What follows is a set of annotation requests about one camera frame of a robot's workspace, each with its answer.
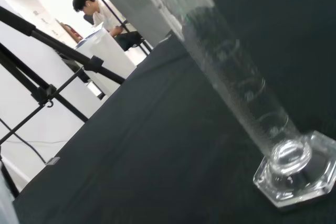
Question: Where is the black cloth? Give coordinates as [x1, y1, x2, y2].
[12, 0, 336, 224]

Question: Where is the person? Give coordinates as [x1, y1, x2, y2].
[72, 0, 144, 52]

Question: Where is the black tripod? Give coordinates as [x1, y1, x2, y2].
[0, 5, 127, 201]

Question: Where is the grey tape piece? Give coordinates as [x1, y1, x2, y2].
[45, 156, 61, 167]

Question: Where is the white table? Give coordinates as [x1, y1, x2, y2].
[74, 27, 138, 98]

